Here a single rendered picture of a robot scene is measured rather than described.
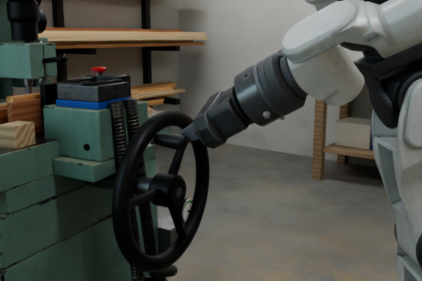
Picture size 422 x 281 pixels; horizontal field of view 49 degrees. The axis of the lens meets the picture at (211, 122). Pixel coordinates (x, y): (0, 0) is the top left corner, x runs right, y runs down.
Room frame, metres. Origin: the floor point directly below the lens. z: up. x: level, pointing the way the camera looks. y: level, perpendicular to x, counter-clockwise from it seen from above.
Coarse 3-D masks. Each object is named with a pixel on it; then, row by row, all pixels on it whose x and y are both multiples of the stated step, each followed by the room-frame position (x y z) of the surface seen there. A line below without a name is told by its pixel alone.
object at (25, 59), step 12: (0, 48) 0.95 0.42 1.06; (12, 48) 0.93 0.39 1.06; (24, 48) 0.91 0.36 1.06; (36, 48) 0.93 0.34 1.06; (48, 48) 0.95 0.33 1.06; (0, 60) 0.95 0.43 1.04; (12, 60) 0.93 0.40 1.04; (24, 60) 0.92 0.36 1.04; (36, 60) 0.92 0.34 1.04; (0, 72) 0.95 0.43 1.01; (12, 72) 0.93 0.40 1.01; (24, 72) 0.92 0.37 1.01; (36, 72) 0.92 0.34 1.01; (48, 72) 0.95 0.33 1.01; (24, 84) 0.95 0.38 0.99
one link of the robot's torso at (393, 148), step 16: (416, 80) 0.94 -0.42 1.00; (416, 96) 0.92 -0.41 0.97; (400, 112) 0.94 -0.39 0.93; (416, 112) 0.92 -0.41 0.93; (384, 128) 1.08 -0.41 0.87; (400, 128) 0.93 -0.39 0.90; (416, 128) 0.92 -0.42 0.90; (384, 144) 1.01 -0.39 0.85; (400, 144) 0.93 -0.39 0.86; (416, 144) 0.92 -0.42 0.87; (384, 160) 1.05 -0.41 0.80; (400, 160) 0.93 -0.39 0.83; (416, 160) 0.93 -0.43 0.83; (384, 176) 1.05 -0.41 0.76; (400, 176) 0.94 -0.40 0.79; (416, 176) 0.95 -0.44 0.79; (400, 192) 0.96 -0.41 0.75; (416, 192) 0.96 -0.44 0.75; (400, 208) 1.02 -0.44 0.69; (416, 208) 0.96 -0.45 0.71; (400, 224) 1.03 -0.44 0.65; (416, 224) 0.96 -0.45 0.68; (400, 240) 1.04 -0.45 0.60; (416, 240) 0.96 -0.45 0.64; (416, 256) 0.96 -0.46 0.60
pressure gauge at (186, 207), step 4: (184, 200) 1.08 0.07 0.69; (188, 200) 1.08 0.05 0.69; (192, 200) 1.10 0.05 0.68; (180, 204) 1.07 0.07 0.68; (184, 204) 1.07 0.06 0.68; (188, 204) 1.09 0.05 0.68; (180, 208) 1.07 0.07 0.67; (184, 208) 1.07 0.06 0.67; (188, 208) 1.09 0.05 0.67; (180, 212) 1.06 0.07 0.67; (184, 212) 1.07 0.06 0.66; (188, 212) 1.09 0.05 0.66; (180, 216) 1.06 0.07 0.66; (184, 216) 1.07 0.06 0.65; (184, 220) 1.07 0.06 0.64
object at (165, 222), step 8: (160, 216) 1.15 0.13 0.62; (168, 216) 1.15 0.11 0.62; (160, 224) 1.10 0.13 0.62; (168, 224) 1.10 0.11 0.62; (184, 224) 1.12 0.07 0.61; (160, 232) 1.08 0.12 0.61; (168, 232) 1.07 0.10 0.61; (160, 240) 1.08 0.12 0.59; (168, 240) 1.07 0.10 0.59; (160, 248) 1.08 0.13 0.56
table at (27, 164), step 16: (48, 144) 0.79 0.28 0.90; (0, 160) 0.70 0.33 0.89; (16, 160) 0.73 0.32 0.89; (32, 160) 0.76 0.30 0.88; (48, 160) 0.79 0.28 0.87; (64, 160) 0.79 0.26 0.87; (80, 160) 0.79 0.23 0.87; (112, 160) 0.80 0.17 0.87; (144, 160) 0.88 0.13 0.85; (0, 176) 0.70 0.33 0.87; (16, 176) 0.73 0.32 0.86; (32, 176) 0.76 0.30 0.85; (64, 176) 0.79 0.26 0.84; (80, 176) 0.77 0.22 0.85; (96, 176) 0.76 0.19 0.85; (0, 192) 0.70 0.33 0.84
